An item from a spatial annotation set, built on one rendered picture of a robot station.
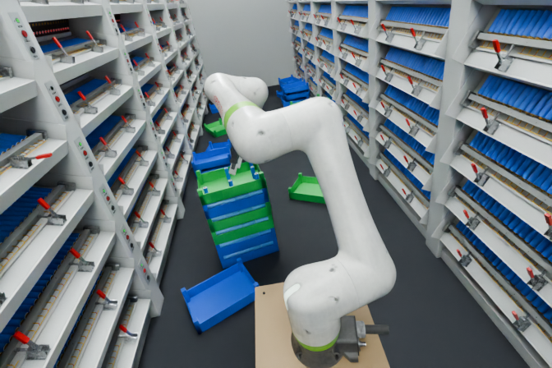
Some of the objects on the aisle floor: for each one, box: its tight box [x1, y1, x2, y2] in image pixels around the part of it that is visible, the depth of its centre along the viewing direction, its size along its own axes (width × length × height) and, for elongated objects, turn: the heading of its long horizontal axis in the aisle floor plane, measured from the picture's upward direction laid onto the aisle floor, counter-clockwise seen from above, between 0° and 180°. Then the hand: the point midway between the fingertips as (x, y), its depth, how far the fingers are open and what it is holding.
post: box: [0, 0, 164, 318], centre depth 100 cm, size 20×9×169 cm, turn 113°
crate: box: [288, 173, 325, 204], centre depth 198 cm, size 30×20×8 cm
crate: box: [219, 240, 279, 269], centre depth 164 cm, size 30×20×8 cm
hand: (235, 164), depth 133 cm, fingers open, 5 cm apart
